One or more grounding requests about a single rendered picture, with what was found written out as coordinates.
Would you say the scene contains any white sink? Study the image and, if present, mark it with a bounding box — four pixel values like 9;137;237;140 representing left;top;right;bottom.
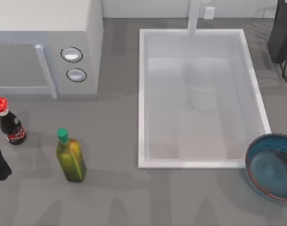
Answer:
137;28;272;170

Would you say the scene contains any small microwave knob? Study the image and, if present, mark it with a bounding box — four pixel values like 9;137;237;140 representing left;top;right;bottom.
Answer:
66;67;88;83

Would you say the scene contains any pale microwave oven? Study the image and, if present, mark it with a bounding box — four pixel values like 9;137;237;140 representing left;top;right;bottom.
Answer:
0;0;104;99

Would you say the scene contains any green bottle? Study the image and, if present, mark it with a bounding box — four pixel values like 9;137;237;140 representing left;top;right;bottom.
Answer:
55;128;87;182

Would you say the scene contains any large microwave knob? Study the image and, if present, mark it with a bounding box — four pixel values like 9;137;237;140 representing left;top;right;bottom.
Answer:
60;46;84;64

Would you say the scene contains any tall white tap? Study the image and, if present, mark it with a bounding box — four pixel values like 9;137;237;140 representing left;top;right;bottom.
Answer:
187;0;203;36

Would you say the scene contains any dark bottle with red cap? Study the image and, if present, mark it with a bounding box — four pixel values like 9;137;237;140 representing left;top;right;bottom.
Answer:
0;97;26;145

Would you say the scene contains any blue bowl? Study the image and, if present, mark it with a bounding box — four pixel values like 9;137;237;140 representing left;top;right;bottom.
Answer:
245;133;287;202

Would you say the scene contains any microwave door handle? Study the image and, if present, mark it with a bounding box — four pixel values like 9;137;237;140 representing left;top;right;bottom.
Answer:
34;44;58;99

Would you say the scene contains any white wall socket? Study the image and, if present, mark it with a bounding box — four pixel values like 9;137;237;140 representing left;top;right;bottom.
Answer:
204;6;215;19

